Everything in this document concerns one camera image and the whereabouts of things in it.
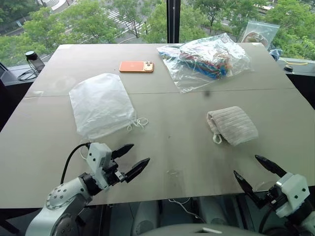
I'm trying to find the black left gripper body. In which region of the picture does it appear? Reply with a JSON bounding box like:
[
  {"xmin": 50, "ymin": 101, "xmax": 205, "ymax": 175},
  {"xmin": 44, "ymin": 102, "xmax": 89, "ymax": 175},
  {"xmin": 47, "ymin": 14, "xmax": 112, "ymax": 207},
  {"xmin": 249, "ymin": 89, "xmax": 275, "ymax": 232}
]
[{"xmin": 102, "ymin": 159, "xmax": 128, "ymax": 190}]

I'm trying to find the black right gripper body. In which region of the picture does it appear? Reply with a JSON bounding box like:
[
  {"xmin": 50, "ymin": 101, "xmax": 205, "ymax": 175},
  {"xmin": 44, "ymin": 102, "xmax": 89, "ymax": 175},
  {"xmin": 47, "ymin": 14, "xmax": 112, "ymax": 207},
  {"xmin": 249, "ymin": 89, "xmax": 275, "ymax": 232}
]
[{"xmin": 255, "ymin": 184, "xmax": 286, "ymax": 211}]

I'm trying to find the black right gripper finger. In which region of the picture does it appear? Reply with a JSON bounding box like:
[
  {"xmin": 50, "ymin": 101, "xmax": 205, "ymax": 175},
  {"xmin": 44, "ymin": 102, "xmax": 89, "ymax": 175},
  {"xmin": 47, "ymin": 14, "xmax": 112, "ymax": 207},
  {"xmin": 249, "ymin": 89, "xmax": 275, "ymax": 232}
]
[
  {"xmin": 233, "ymin": 170, "xmax": 262, "ymax": 210},
  {"xmin": 254, "ymin": 154, "xmax": 288, "ymax": 178}
]

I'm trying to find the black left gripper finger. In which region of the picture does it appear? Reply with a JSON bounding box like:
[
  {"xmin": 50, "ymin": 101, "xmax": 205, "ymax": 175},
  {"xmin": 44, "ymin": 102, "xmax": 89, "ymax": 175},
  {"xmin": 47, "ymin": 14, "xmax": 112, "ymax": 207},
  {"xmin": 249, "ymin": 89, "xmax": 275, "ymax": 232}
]
[
  {"xmin": 125, "ymin": 157, "xmax": 151, "ymax": 184},
  {"xmin": 111, "ymin": 144, "xmax": 135, "ymax": 160}
]

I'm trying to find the white drawstring pouch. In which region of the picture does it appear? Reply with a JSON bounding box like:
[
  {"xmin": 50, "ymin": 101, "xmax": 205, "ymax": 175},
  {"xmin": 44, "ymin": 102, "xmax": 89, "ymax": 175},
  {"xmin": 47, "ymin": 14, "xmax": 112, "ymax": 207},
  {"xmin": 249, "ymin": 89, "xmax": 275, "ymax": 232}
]
[{"xmin": 68, "ymin": 72, "xmax": 150, "ymax": 140}]

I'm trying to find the beige ribbed cloth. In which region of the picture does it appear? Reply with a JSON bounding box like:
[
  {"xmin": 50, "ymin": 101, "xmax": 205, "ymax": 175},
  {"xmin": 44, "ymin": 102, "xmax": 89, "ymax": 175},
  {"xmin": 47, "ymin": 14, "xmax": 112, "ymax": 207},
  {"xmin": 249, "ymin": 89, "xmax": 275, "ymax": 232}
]
[{"xmin": 206, "ymin": 106, "xmax": 259, "ymax": 147}]

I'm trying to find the clear bag of colourful items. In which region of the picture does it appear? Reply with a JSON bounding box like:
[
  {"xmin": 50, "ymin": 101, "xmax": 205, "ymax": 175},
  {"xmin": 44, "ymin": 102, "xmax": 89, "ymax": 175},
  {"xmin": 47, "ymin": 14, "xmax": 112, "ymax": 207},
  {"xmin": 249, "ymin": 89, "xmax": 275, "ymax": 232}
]
[{"xmin": 157, "ymin": 34, "xmax": 255, "ymax": 94}]

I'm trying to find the clear zip bag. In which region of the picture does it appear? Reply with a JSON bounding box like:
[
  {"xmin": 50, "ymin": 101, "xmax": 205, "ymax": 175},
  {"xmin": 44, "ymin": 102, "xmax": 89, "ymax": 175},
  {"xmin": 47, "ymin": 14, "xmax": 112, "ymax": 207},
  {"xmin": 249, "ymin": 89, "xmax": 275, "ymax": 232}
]
[{"xmin": 242, "ymin": 20, "xmax": 281, "ymax": 50}]

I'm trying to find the grey rounded robot body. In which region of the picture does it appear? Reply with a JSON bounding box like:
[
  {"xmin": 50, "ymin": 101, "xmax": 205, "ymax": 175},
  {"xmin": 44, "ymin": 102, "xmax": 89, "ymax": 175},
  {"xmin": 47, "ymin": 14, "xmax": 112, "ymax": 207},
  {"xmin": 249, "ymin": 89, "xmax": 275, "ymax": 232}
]
[{"xmin": 136, "ymin": 222, "xmax": 263, "ymax": 236}]

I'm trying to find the orange smartphone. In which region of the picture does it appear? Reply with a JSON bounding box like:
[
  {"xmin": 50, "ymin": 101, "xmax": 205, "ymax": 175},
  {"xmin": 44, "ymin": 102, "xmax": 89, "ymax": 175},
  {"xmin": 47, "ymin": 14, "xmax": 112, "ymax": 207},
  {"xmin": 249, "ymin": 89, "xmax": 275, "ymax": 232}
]
[{"xmin": 119, "ymin": 60, "xmax": 155, "ymax": 74}]

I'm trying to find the blue cloth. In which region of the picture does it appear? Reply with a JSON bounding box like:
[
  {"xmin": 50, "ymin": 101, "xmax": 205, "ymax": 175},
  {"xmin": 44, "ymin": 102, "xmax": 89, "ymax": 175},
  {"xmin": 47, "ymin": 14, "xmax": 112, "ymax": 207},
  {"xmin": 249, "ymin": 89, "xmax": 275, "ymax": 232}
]
[{"xmin": 269, "ymin": 49, "xmax": 283, "ymax": 60}]

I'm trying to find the black device on windowsill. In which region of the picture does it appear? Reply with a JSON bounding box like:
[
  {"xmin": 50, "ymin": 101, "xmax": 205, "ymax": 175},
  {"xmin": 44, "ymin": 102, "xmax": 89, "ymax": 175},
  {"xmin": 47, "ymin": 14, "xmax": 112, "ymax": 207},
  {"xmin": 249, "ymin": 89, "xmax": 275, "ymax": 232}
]
[{"xmin": 24, "ymin": 50, "xmax": 45, "ymax": 75}]

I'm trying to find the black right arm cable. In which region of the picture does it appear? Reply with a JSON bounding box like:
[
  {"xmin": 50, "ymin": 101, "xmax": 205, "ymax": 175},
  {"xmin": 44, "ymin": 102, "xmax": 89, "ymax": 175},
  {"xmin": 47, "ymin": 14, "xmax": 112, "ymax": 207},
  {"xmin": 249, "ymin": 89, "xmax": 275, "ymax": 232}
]
[{"xmin": 258, "ymin": 201, "xmax": 280, "ymax": 236}]

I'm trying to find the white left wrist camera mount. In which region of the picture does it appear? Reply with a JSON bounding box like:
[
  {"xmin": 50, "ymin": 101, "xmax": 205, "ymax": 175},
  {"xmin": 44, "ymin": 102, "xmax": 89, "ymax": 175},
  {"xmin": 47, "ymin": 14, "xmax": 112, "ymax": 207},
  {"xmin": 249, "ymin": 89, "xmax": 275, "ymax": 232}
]
[{"xmin": 86, "ymin": 142, "xmax": 117, "ymax": 192}]

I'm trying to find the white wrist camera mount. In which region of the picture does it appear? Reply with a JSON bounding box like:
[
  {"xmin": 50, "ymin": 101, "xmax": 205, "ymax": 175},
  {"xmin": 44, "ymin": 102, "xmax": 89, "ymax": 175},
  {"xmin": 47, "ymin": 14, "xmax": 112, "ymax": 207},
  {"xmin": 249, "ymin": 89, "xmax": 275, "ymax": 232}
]
[
  {"xmin": 86, "ymin": 142, "xmax": 117, "ymax": 192},
  {"xmin": 275, "ymin": 173, "xmax": 311, "ymax": 218}
]

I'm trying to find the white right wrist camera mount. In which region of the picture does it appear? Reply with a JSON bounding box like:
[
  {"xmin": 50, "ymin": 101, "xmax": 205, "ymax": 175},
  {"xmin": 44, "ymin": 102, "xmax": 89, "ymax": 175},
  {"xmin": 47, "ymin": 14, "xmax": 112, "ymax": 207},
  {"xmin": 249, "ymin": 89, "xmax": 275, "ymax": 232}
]
[{"xmin": 275, "ymin": 173, "xmax": 311, "ymax": 218}]

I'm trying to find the thin white wire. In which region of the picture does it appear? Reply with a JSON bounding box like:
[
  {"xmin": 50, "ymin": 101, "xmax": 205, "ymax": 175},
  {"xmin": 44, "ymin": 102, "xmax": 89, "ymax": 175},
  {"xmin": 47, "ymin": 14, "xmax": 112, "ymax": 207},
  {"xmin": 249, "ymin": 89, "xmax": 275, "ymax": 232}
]
[{"xmin": 168, "ymin": 196, "xmax": 205, "ymax": 223}]

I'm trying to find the yellow cable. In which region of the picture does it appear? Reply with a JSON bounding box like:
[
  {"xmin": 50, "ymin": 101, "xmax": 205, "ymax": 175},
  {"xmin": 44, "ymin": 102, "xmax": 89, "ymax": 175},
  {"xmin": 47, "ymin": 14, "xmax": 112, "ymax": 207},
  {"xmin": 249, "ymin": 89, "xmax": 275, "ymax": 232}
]
[{"xmin": 280, "ymin": 58, "xmax": 309, "ymax": 66}]

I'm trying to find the thin black looped cable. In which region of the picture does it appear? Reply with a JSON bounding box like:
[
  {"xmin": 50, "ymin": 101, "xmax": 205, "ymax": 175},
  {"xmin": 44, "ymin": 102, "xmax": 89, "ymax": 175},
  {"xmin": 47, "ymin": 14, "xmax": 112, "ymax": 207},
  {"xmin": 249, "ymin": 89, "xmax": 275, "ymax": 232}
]
[{"xmin": 17, "ymin": 61, "xmax": 38, "ymax": 82}]

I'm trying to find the dark window frame post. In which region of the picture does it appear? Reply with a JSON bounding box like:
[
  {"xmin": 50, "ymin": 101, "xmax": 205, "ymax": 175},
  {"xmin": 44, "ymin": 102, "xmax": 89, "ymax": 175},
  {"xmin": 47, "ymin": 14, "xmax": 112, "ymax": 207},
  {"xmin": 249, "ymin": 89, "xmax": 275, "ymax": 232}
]
[{"xmin": 166, "ymin": 0, "xmax": 182, "ymax": 45}]

